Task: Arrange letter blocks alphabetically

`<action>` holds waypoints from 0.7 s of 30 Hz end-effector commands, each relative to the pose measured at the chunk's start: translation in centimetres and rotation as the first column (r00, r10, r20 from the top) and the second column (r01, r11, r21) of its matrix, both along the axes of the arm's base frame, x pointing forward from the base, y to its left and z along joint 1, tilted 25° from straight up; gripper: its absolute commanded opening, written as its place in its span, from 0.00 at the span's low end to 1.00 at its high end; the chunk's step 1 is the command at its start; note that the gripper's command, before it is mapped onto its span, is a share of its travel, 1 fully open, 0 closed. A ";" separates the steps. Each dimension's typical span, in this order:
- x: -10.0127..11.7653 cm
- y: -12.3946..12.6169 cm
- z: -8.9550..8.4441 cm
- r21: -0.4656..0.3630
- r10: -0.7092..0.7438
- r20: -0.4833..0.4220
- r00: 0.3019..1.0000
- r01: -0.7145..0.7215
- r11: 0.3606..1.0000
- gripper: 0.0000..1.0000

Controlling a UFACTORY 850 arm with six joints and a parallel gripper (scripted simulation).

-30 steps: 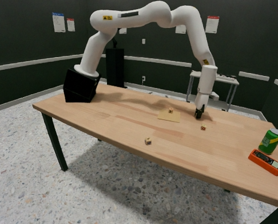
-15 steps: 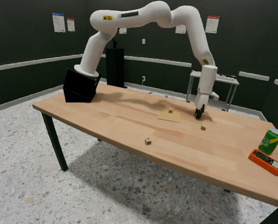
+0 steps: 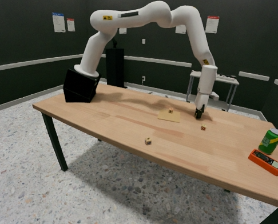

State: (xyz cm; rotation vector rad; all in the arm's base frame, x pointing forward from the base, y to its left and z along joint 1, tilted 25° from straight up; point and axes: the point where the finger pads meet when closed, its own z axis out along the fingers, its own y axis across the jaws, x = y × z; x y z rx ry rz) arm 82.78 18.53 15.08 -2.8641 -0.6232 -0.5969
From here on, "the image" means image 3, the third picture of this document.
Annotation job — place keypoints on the green drink can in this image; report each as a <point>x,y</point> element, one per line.
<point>269,142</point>

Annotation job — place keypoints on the tan square mat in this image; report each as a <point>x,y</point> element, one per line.
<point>164,115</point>

